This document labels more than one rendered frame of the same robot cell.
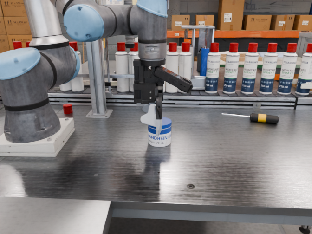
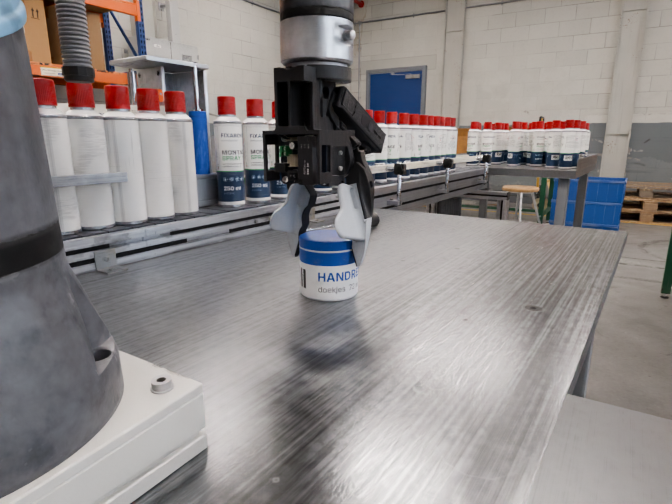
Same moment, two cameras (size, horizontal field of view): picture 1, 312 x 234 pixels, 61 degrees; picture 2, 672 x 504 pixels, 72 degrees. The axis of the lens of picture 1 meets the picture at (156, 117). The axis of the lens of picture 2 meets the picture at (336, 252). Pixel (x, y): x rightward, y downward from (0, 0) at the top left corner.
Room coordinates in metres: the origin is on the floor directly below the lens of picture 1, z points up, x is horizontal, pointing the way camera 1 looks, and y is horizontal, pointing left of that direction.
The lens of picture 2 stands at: (0.44, 0.44, 1.01)
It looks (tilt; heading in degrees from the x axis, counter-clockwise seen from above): 14 degrees down; 301
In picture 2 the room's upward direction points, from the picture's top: straight up
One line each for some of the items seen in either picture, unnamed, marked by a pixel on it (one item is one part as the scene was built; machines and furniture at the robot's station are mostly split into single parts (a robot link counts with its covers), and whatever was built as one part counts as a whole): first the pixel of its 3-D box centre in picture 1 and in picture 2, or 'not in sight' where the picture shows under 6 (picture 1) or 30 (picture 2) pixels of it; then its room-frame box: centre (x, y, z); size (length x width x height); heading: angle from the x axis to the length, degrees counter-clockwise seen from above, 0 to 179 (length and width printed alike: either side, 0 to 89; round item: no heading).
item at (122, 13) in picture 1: (113, 20); not in sight; (0.74, 0.11, 1.18); 0.11 x 0.11 x 0.08; 71
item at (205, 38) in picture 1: (195, 57); (168, 137); (1.18, -0.17, 1.01); 0.14 x 0.13 x 0.26; 87
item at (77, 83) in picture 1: (75, 67); not in sight; (1.11, 0.34, 0.98); 0.05 x 0.05 x 0.20
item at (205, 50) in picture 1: (204, 66); (200, 152); (1.13, -0.21, 0.98); 0.03 x 0.03 x 0.16
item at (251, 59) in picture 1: (250, 68); (280, 150); (1.07, -0.38, 0.98); 0.05 x 0.05 x 0.20
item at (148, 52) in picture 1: (152, 51); (319, 48); (0.72, 0.01, 1.10); 0.08 x 0.08 x 0.05
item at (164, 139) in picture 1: (159, 131); (329, 264); (0.72, -0.01, 0.87); 0.07 x 0.07 x 0.07
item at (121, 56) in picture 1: (122, 67); not in sight; (1.10, 0.14, 0.98); 0.05 x 0.05 x 0.20
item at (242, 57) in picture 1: (238, 57); not in sight; (2.43, -0.75, 0.82); 0.34 x 0.24 x 0.03; 95
